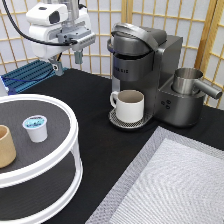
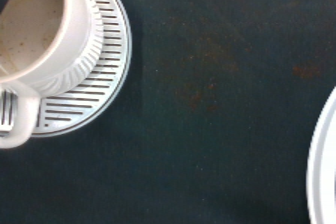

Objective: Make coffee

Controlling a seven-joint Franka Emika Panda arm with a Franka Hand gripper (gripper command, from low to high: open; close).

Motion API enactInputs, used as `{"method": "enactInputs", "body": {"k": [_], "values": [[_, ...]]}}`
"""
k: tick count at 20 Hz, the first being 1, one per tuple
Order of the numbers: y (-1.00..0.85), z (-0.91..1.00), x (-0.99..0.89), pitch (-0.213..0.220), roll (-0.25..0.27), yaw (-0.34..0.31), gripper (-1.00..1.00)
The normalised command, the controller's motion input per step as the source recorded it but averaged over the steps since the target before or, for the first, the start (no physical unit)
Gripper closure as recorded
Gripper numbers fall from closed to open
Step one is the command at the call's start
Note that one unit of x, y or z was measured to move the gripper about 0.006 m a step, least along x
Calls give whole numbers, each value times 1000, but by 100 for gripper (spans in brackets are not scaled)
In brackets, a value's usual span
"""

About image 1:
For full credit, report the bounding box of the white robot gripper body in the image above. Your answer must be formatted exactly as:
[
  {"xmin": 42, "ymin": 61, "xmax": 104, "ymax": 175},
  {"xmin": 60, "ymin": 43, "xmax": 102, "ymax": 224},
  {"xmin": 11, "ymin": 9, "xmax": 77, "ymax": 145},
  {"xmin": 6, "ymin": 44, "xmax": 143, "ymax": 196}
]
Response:
[{"xmin": 25, "ymin": 2, "xmax": 97, "ymax": 61}]

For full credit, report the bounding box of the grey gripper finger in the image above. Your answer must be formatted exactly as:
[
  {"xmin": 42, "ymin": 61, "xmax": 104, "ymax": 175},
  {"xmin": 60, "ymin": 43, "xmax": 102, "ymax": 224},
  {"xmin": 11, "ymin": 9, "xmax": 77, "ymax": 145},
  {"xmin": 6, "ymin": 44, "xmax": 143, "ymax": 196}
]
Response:
[
  {"xmin": 50, "ymin": 58, "xmax": 64, "ymax": 76},
  {"xmin": 74, "ymin": 50, "xmax": 83, "ymax": 64}
]

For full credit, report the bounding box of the white coffee pod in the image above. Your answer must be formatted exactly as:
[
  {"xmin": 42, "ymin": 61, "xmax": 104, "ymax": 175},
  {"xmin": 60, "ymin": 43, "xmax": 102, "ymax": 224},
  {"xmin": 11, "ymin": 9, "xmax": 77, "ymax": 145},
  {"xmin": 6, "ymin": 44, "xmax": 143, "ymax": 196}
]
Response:
[{"xmin": 22, "ymin": 115, "xmax": 48, "ymax": 143}]

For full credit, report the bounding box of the grey pod coffee machine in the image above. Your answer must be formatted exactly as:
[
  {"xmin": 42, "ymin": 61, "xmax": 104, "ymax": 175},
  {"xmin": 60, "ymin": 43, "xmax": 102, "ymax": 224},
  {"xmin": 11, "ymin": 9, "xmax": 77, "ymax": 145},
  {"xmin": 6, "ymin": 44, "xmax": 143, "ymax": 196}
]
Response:
[{"xmin": 107, "ymin": 23, "xmax": 205, "ymax": 129}]

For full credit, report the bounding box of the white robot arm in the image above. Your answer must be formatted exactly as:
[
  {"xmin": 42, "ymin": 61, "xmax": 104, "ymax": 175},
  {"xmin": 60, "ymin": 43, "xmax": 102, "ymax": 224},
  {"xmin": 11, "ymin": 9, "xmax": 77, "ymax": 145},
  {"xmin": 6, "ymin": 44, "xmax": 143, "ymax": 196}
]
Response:
[{"xmin": 26, "ymin": 0, "xmax": 96, "ymax": 76}]

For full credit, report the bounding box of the blue ribbed metal block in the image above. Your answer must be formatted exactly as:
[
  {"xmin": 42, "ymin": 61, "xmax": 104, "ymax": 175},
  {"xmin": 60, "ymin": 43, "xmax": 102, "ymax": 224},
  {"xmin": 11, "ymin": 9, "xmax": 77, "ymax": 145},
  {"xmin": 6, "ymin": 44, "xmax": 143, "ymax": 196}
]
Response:
[{"xmin": 0, "ymin": 59, "xmax": 69, "ymax": 96}]

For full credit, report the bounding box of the white ceramic mug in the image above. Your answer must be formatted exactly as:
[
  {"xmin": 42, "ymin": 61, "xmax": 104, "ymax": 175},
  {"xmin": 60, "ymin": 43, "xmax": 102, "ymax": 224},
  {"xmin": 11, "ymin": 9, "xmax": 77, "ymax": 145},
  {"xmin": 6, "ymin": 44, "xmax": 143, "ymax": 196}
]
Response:
[{"xmin": 110, "ymin": 90, "xmax": 144, "ymax": 123}]

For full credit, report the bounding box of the tan wooden cup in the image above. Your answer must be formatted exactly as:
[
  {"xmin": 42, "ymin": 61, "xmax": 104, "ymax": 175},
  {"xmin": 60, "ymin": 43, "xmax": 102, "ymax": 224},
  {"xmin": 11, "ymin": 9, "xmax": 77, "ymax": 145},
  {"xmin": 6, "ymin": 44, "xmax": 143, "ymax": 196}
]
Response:
[{"xmin": 0, "ymin": 125, "xmax": 16, "ymax": 168}]

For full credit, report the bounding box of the steel milk frother jug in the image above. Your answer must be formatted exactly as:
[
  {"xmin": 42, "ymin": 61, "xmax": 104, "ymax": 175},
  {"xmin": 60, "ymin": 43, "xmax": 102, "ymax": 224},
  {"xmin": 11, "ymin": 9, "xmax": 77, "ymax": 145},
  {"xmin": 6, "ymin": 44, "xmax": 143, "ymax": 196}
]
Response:
[{"xmin": 172, "ymin": 68, "xmax": 222, "ymax": 99}]

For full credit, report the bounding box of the white two-tier round shelf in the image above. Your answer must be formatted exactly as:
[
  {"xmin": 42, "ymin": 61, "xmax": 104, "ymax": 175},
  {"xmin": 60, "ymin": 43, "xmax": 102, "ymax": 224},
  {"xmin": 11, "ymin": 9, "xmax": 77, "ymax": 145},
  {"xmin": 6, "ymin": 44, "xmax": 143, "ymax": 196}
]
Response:
[{"xmin": 0, "ymin": 94, "xmax": 83, "ymax": 224}]

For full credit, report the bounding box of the wooden shoji screen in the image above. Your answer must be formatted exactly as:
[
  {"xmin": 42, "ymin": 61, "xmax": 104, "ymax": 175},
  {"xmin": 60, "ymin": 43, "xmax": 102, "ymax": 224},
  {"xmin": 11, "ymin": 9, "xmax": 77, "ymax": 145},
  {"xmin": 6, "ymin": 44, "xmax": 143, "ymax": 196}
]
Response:
[{"xmin": 0, "ymin": 0, "xmax": 224, "ymax": 110}]

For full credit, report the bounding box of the grey woven placemat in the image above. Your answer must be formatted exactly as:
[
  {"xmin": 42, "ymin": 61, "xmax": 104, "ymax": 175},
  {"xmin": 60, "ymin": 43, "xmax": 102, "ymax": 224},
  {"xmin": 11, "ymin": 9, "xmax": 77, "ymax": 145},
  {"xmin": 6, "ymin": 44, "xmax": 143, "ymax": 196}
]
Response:
[{"xmin": 85, "ymin": 127, "xmax": 224, "ymax": 224}]

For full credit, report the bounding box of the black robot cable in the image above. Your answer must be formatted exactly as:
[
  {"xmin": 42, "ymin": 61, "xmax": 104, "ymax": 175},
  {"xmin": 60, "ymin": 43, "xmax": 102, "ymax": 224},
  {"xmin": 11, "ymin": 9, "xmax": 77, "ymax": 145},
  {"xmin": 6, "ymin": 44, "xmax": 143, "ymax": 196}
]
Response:
[{"xmin": 1, "ymin": 0, "xmax": 73, "ymax": 47}]

